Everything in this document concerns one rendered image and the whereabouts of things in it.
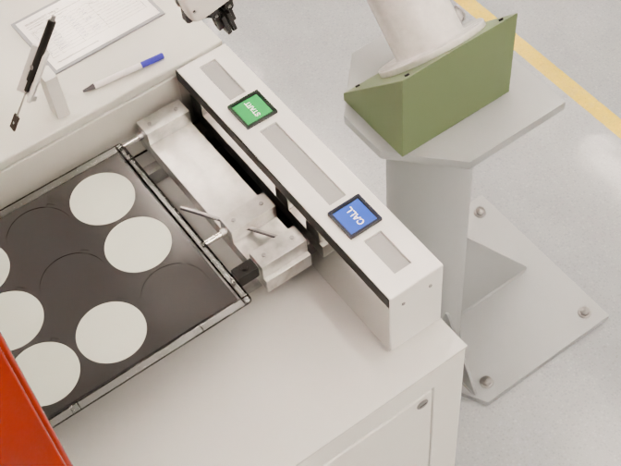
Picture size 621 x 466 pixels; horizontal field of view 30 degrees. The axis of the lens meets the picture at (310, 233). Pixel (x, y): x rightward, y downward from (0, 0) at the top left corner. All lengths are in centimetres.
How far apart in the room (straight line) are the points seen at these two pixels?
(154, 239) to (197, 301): 13
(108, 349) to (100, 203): 26
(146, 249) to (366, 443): 43
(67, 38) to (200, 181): 33
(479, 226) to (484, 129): 89
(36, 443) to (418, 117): 116
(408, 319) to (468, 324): 101
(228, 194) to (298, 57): 144
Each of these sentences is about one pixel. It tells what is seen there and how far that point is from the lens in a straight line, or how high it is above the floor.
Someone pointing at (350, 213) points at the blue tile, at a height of 96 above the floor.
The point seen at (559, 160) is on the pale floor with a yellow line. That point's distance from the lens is 298.
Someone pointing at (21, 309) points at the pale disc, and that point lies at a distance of 172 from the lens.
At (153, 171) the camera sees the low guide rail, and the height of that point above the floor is 85.
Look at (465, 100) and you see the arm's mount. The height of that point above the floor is 87.
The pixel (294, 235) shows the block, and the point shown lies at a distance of 170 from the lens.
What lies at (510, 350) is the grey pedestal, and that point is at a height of 1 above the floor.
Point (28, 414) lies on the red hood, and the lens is 78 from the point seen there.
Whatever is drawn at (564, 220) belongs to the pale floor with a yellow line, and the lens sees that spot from 286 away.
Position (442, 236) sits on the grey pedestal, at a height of 50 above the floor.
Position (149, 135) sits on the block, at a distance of 186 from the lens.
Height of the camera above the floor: 229
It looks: 54 degrees down
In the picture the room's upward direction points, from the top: 6 degrees counter-clockwise
